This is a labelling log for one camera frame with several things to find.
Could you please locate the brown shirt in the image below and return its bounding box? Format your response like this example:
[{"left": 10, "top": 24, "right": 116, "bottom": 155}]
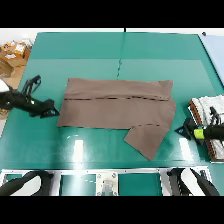
[{"left": 56, "top": 77, "right": 177, "bottom": 161}]

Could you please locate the silver frame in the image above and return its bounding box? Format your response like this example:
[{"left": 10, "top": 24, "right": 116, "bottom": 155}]
[{"left": 0, "top": 166, "right": 214, "bottom": 197}]

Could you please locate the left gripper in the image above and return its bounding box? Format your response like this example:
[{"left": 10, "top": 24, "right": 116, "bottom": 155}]
[{"left": 29, "top": 98, "right": 61, "bottom": 119}]

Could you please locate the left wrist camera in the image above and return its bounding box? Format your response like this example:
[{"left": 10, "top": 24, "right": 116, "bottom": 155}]
[{"left": 20, "top": 74, "right": 43, "bottom": 97}]

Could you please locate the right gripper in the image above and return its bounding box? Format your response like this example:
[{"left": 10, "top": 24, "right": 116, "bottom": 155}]
[{"left": 174, "top": 117, "right": 202, "bottom": 144}]

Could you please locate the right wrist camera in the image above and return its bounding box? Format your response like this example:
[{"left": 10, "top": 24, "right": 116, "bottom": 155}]
[{"left": 207, "top": 105, "right": 223, "bottom": 127}]

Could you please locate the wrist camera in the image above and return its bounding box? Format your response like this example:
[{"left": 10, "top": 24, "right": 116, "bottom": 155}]
[
  {"left": 207, "top": 105, "right": 223, "bottom": 127},
  {"left": 20, "top": 74, "right": 43, "bottom": 97}
]

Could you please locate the brown cardboard box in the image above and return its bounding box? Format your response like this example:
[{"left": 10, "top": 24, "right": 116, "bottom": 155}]
[{"left": 0, "top": 39, "right": 34, "bottom": 79}]

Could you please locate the white garment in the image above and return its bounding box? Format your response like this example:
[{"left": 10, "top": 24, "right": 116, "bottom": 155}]
[{"left": 193, "top": 94, "right": 224, "bottom": 159}]

